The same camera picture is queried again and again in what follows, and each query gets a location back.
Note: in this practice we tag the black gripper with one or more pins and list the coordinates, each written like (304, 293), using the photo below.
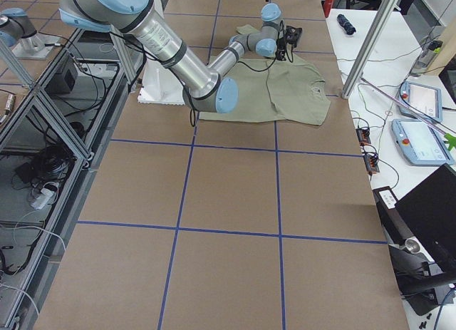
(281, 44)

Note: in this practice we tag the olive green long-sleeve shirt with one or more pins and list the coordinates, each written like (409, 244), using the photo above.
(280, 90)

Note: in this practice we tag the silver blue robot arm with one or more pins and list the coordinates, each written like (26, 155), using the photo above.
(205, 88)

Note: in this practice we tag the silver blue background robot arm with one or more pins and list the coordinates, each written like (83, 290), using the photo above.
(19, 34)

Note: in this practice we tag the dark blue folded umbrella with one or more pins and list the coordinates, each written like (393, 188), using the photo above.
(346, 25)

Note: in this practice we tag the upper orange black circuit board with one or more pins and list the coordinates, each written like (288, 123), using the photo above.
(363, 135)

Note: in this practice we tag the orange black circuit board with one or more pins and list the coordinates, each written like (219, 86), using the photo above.
(363, 135)
(371, 160)

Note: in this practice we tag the lower orange black circuit board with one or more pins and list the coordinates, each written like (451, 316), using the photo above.
(371, 160)

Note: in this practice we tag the upper teach pendant tablet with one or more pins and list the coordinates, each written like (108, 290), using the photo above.
(426, 100)

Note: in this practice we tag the teach pendant tablet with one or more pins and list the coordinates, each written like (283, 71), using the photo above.
(420, 144)
(426, 100)

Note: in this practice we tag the lower teach pendant tablet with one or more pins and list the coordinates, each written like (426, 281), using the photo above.
(420, 144)

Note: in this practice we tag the green star-shaped marker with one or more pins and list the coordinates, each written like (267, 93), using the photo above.
(451, 141)

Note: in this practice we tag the black monitor screen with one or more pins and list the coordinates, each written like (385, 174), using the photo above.
(429, 212)

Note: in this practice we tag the black box with white label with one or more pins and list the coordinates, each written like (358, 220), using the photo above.
(390, 218)

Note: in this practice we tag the small silver metal cup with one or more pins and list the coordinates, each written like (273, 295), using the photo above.
(412, 245)

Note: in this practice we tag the white power adapter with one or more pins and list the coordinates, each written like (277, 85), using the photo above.
(43, 197)

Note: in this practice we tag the aluminium frame post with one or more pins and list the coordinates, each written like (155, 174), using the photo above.
(380, 20)

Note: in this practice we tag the black box under frame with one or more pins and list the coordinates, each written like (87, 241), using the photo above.
(63, 80)

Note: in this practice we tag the aluminium frame rail structure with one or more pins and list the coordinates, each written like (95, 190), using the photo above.
(55, 140)

